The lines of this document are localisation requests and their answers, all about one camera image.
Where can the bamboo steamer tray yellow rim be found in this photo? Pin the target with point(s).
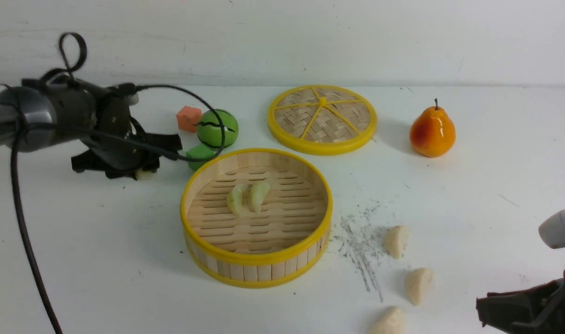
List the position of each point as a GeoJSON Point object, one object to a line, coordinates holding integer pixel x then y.
{"type": "Point", "coordinates": [257, 250]}

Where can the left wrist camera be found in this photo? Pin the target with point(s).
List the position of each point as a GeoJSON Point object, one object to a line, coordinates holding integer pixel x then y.
{"type": "Point", "coordinates": [128, 91]}

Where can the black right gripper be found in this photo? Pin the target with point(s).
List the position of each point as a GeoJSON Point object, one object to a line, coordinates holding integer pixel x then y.
{"type": "Point", "coordinates": [538, 310]}

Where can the green toy watermelon ball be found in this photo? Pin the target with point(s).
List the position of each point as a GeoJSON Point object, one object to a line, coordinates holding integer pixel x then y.
{"type": "Point", "coordinates": [213, 127]}

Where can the green foam cube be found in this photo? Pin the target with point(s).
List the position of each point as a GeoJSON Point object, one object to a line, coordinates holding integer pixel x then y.
{"type": "Point", "coordinates": [201, 151]}

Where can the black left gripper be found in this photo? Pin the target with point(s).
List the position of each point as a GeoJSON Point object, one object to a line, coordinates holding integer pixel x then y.
{"type": "Point", "coordinates": [111, 154]}

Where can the green dumpling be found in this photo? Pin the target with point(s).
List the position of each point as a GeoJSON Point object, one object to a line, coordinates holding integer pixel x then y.
{"type": "Point", "coordinates": [235, 199]}
{"type": "Point", "coordinates": [141, 174]}
{"type": "Point", "coordinates": [258, 193]}

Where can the woven steamer lid yellow rim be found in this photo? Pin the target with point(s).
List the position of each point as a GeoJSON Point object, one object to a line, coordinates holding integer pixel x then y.
{"type": "Point", "coordinates": [323, 120]}

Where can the orange foam cube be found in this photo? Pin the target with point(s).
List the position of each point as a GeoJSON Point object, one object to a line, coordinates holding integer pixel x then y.
{"type": "Point", "coordinates": [187, 118]}

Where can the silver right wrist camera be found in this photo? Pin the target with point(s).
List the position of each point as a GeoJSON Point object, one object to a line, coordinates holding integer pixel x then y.
{"type": "Point", "coordinates": [552, 231]}

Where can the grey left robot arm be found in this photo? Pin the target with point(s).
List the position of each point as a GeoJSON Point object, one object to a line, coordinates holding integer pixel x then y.
{"type": "Point", "coordinates": [69, 109]}

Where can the white dumpling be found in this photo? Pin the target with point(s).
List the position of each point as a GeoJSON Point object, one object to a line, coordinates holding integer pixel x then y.
{"type": "Point", "coordinates": [395, 241]}
{"type": "Point", "coordinates": [391, 322]}
{"type": "Point", "coordinates": [417, 283]}

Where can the orange toy pear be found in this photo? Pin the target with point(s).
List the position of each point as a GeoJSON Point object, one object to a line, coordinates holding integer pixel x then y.
{"type": "Point", "coordinates": [433, 133]}

